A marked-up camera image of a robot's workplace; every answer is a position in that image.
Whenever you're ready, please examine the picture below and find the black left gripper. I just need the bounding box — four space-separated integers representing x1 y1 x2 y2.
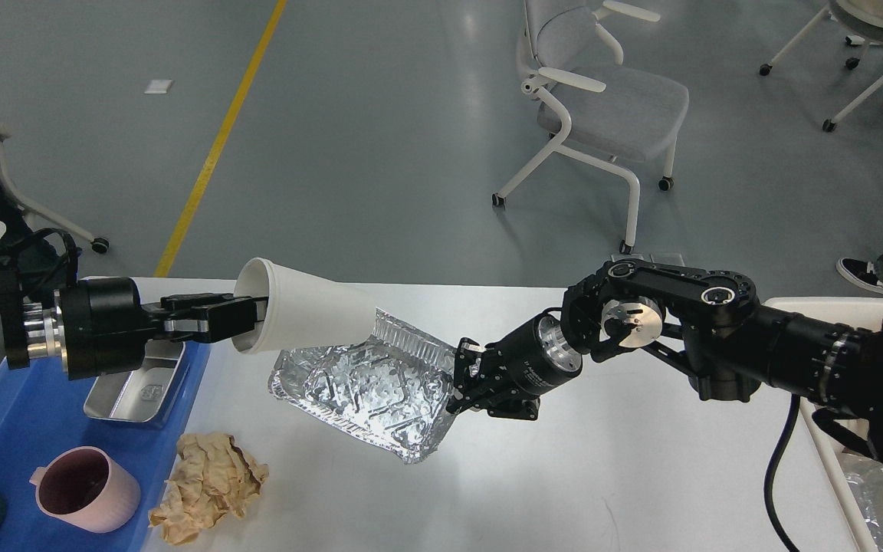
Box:
24 278 268 380

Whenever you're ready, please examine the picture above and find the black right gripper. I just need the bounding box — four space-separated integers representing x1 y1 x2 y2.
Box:
445 312 583 422

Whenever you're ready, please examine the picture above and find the aluminium foil tray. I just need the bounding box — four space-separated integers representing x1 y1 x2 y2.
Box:
269 310 456 464

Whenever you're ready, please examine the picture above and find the cream paper cup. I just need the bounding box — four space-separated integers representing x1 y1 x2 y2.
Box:
231 258 377 354

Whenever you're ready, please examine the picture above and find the small stainless steel tray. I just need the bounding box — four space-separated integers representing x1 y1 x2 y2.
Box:
83 341 186 429

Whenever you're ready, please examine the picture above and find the brown paper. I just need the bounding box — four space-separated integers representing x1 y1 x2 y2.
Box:
148 431 270 546

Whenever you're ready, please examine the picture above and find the pink ribbed mug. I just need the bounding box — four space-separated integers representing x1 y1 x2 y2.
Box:
29 446 141 534

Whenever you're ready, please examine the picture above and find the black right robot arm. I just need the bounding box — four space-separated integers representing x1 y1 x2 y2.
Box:
446 258 883 550

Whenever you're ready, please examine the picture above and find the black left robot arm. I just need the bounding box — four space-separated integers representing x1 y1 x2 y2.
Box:
0 228 268 380

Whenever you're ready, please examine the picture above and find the left floor outlet plate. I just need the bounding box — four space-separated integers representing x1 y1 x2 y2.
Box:
610 254 647 262

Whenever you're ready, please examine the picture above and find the floor outlet plate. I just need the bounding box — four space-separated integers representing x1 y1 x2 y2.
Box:
649 252 686 266
610 254 647 262

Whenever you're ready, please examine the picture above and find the blue plastic tray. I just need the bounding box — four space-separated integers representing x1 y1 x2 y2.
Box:
0 343 211 551

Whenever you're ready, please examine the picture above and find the right floor outlet plate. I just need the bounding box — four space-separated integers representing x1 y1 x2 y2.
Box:
649 252 686 266

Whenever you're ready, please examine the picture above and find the white paper scrap on floor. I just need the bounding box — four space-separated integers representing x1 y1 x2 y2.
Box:
143 78 175 95

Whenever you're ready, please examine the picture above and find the grey white office chair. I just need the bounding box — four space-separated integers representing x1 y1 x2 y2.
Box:
491 1 689 255

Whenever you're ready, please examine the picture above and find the cream plastic bin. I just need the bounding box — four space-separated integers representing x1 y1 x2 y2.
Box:
767 297 883 551

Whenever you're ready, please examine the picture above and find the foil tray in bin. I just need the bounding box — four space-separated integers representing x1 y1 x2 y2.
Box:
837 453 883 551

